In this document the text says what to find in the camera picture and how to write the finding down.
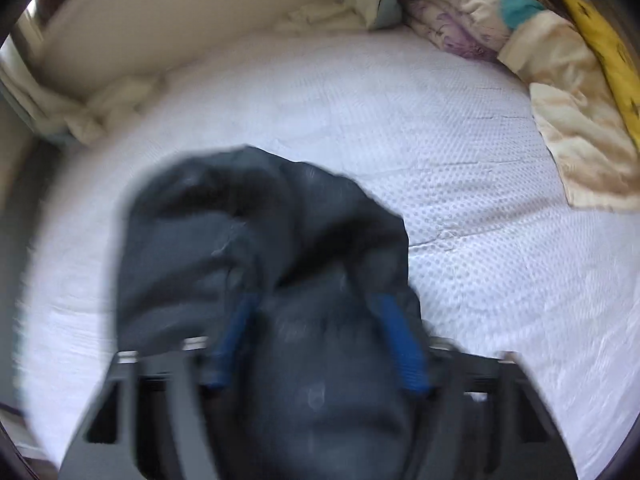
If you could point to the white textured mattress cover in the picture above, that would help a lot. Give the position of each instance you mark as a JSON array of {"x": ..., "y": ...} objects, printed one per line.
[{"x": 450, "y": 200}]

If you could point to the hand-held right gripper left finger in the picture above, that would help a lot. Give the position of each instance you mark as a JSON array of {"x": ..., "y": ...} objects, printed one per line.
[{"x": 235, "y": 340}]

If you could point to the grey bed frame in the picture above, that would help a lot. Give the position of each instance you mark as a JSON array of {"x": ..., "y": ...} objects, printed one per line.
[{"x": 20, "y": 260}]

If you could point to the dark navy padded jacket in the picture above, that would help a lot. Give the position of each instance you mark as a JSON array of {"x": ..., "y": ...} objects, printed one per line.
[{"x": 280, "y": 240}]

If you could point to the yellow printed pillow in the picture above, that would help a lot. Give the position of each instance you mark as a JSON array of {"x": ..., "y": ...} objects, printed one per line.
[{"x": 610, "y": 55}]

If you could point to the cream floral quilt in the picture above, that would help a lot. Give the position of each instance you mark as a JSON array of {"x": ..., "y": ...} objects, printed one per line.
[{"x": 565, "y": 100}]

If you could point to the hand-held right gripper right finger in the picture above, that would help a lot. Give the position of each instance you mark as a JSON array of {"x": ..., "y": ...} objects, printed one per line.
[{"x": 405, "y": 355}]

